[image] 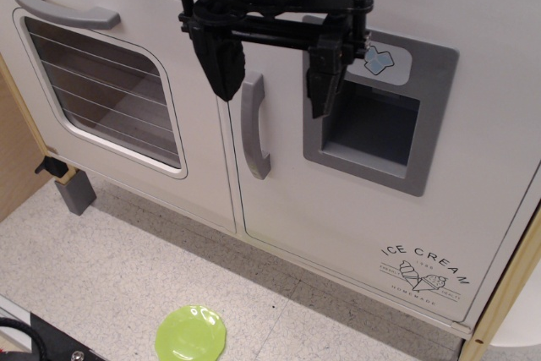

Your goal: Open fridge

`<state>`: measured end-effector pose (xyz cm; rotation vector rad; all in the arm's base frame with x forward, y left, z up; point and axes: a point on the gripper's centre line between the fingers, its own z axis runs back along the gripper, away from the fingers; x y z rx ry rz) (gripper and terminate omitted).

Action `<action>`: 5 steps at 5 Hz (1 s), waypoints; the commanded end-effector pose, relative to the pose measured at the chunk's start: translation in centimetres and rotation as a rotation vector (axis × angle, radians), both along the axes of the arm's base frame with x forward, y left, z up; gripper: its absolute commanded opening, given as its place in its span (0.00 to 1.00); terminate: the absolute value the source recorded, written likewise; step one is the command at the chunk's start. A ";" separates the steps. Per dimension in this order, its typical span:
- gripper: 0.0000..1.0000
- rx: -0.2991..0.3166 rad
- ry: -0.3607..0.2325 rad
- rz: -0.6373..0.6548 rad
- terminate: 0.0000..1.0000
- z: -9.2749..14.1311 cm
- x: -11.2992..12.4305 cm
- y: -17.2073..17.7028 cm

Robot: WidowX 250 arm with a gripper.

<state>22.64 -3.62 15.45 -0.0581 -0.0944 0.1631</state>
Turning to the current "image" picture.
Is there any grey ice dispenser recess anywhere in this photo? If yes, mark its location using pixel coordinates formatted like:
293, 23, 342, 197
303, 29, 459, 197

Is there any white toy oven door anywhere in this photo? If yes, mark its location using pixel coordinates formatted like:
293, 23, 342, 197
1, 0, 236, 232

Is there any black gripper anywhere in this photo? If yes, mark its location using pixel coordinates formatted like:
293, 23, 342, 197
179, 0, 374, 118

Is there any grey kitchen leg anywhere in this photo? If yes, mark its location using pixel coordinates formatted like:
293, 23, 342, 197
54, 171, 96, 216

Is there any wooden side panel left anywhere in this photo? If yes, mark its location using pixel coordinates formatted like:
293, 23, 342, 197
1, 62, 51, 220

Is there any green plastic plate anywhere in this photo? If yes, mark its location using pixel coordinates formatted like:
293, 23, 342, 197
155, 305, 227, 361

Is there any black cable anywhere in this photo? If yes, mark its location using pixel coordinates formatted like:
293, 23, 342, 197
0, 316, 52, 361

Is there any black clamp knob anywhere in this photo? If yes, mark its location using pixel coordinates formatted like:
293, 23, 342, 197
35, 156, 68, 178

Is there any wooden frame post right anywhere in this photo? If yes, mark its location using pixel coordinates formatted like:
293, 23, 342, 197
458, 205, 540, 360

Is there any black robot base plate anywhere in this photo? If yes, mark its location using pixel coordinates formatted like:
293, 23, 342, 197
1, 313, 106, 360

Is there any grey fridge door handle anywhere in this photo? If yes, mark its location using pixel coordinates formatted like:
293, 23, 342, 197
241, 72, 271, 180

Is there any white toy fridge door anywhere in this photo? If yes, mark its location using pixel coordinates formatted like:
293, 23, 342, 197
229, 0, 540, 336

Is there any grey oven door handle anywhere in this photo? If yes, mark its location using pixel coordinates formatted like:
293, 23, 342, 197
14, 0, 121, 30

